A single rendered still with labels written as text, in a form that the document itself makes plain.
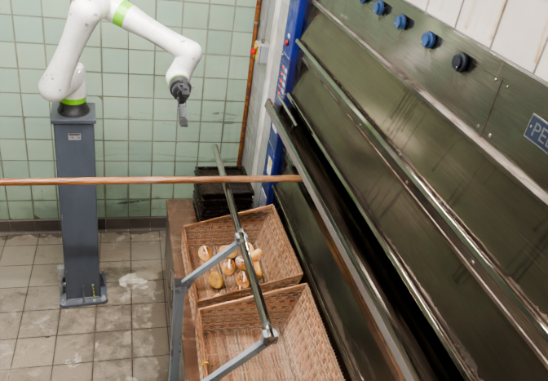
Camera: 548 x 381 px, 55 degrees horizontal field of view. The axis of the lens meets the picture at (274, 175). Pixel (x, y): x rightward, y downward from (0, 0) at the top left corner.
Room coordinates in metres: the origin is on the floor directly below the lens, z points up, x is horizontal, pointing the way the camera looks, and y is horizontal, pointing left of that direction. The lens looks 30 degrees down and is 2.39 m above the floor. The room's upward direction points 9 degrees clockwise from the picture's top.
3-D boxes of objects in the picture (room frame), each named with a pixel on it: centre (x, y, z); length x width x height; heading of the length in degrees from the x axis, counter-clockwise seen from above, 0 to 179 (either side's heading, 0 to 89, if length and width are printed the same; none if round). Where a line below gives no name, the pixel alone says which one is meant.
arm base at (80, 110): (2.38, 1.05, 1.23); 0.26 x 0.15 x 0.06; 22
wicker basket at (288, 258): (1.99, 0.11, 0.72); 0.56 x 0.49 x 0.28; 19
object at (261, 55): (2.93, 0.19, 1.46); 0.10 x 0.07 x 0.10; 18
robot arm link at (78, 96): (2.32, 1.03, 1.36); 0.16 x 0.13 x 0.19; 175
